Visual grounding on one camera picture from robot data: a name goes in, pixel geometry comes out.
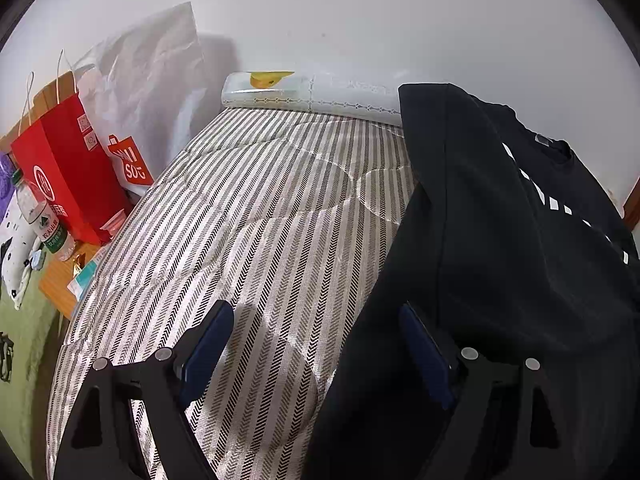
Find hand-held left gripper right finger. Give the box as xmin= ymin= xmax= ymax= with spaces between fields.
xmin=398 ymin=302 xmax=581 ymax=480

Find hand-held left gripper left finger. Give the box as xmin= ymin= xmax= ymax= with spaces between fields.
xmin=52 ymin=300 xmax=235 ymax=480

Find black t-shirt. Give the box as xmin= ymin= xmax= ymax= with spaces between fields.
xmin=305 ymin=82 xmax=640 ymax=480

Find striped quilted bed cover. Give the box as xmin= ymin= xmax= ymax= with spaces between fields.
xmin=45 ymin=107 xmax=416 ymax=480

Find small teal box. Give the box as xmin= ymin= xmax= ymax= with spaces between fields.
xmin=67 ymin=260 xmax=103 ymax=302

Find wooden nightstand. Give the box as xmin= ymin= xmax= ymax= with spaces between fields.
xmin=39 ymin=240 xmax=108 ymax=321

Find green rug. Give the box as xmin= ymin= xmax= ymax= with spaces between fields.
xmin=0 ymin=280 xmax=71 ymax=461

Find black object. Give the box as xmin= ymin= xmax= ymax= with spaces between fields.
xmin=0 ymin=332 xmax=15 ymax=383

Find clear plastic water bottle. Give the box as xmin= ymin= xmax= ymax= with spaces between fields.
xmin=12 ymin=170 xmax=76 ymax=261

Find white bag with red logo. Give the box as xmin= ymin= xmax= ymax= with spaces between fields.
xmin=72 ymin=62 xmax=156 ymax=196

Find white cloth with black spots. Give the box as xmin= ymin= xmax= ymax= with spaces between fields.
xmin=0 ymin=210 xmax=43 ymax=311

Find red paper shopping bag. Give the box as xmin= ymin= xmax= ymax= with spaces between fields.
xmin=11 ymin=50 xmax=133 ymax=246

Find purple object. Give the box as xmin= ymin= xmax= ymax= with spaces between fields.
xmin=0 ymin=152 xmax=21 ymax=221

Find white folded pillow mat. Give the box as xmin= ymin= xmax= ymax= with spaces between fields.
xmin=221 ymin=70 xmax=406 ymax=127

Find large wrinkled white bag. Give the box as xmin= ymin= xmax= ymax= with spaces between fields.
xmin=70 ymin=1 xmax=207 ymax=181

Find brown wooden door frame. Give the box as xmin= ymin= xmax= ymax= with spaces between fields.
xmin=622 ymin=195 xmax=640 ymax=232

